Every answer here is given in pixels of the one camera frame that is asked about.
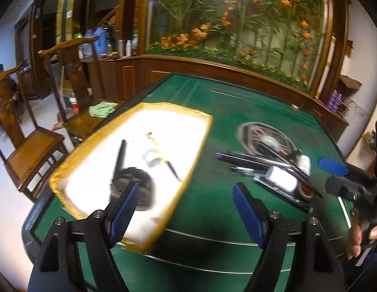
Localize black case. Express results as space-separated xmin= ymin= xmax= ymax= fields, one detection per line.
xmin=252 ymin=176 xmax=313 ymax=214

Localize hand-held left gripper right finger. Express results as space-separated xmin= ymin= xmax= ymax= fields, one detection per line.
xmin=232 ymin=182 xmax=344 ymax=292

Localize black round disc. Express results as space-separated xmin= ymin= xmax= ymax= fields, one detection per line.
xmin=111 ymin=167 xmax=155 ymax=212

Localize red and white bucket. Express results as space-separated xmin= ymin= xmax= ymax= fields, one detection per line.
xmin=68 ymin=93 xmax=81 ymax=114

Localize white bottle red label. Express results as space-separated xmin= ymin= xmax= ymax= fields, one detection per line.
xmin=264 ymin=166 xmax=298 ymax=192

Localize gold mirrored pillar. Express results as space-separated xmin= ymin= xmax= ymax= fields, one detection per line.
xmin=56 ymin=0 xmax=81 ymax=45

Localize white foam box yellow tape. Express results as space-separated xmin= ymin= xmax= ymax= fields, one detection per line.
xmin=49 ymin=102 xmax=213 ymax=253

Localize tape roll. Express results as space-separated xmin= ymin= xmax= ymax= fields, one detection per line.
xmin=296 ymin=182 xmax=315 ymax=201

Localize small white bottle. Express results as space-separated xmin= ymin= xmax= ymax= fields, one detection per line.
xmin=298 ymin=155 xmax=311 ymax=177
xmin=142 ymin=148 xmax=163 ymax=168

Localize wooden chair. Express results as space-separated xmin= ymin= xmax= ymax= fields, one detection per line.
xmin=38 ymin=36 xmax=126 ymax=146
xmin=0 ymin=62 xmax=69 ymax=203

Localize purple bottles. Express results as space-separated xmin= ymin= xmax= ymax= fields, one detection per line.
xmin=327 ymin=90 xmax=343 ymax=112

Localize artificial flower display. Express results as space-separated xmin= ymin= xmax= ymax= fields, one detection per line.
xmin=146 ymin=0 xmax=332 ymax=93

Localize green cloth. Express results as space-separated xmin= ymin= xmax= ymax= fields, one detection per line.
xmin=89 ymin=102 xmax=119 ymax=118

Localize black marker purple tip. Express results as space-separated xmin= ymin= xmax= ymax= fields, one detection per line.
xmin=216 ymin=152 xmax=268 ymax=166

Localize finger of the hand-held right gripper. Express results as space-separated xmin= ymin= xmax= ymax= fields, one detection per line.
xmin=319 ymin=157 xmax=376 ymax=186

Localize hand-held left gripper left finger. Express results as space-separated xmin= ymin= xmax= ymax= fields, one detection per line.
xmin=27 ymin=182 xmax=141 ymax=292

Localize gold and black pen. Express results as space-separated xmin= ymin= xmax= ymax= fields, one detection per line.
xmin=147 ymin=132 xmax=183 ymax=181

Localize round dice panel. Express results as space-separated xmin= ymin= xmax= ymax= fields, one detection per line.
xmin=236 ymin=122 xmax=298 ymax=160

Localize person's right hand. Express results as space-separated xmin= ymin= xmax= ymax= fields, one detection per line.
xmin=347 ymin=209 xmax=377 ymax=259

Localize blue thermos jug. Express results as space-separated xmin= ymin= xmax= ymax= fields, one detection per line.
xmin=92 ymin=27 xmax=108 ymax=58

